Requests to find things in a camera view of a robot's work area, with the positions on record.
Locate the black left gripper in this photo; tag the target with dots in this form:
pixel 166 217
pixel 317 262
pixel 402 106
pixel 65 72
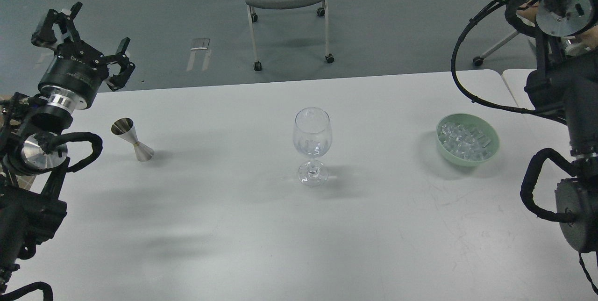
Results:
pixel 72 79

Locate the silver metal jigger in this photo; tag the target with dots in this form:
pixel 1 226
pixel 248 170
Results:
pixel 125 129

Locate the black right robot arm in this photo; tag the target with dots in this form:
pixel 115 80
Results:
pixel 562 88

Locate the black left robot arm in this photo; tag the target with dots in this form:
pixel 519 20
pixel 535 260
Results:
pixel 37 152

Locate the pile of clear ice cubes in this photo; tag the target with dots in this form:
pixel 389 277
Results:
pixel 465 141

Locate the clear wine glass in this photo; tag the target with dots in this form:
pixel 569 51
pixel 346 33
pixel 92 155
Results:
pixel 312 138

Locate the beige checkered sofa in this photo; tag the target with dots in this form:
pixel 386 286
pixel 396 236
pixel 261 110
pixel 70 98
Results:
pixel 9 107

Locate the white rolling chair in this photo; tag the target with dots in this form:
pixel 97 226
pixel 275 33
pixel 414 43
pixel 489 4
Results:
pixel 495 48

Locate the silver floor plate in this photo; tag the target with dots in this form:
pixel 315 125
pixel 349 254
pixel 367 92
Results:
pixel 200 43

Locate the seated person in white shirt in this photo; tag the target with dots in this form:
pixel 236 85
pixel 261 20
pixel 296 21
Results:
pixel 588 39

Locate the green bowl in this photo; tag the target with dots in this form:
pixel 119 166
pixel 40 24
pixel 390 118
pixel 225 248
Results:
pixel 468 119

